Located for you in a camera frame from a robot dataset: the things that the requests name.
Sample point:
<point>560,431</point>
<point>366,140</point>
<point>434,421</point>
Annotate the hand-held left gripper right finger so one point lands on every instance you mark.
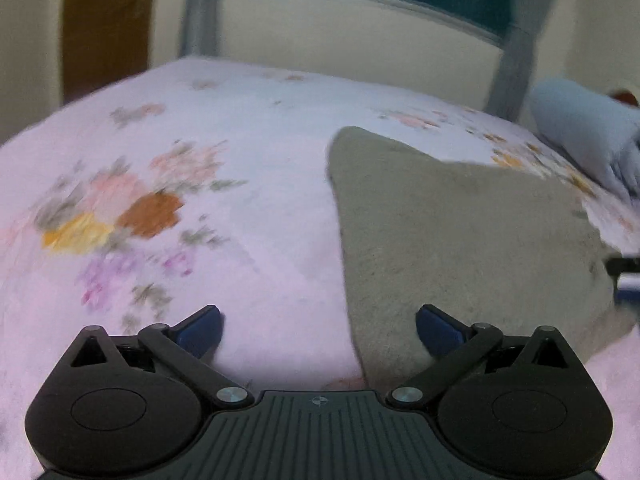
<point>440,334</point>

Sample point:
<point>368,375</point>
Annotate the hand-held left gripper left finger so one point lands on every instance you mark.
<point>200,334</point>

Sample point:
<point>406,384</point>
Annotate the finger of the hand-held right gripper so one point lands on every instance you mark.
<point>626,272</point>

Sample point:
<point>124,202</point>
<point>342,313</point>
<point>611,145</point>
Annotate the grey pants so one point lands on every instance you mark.
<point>460,240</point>

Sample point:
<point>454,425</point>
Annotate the folded light blue quilt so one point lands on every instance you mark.
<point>585,125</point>

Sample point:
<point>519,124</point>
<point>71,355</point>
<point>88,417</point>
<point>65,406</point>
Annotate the brown wooden headboard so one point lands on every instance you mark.
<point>625,96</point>

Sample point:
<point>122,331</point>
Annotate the pink floral bed sheet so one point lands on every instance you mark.
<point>240,160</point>

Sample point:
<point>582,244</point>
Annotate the grey curtain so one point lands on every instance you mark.
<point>202,5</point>
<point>520,50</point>

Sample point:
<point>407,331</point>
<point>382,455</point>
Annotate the brown wooden door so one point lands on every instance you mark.
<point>107,25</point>

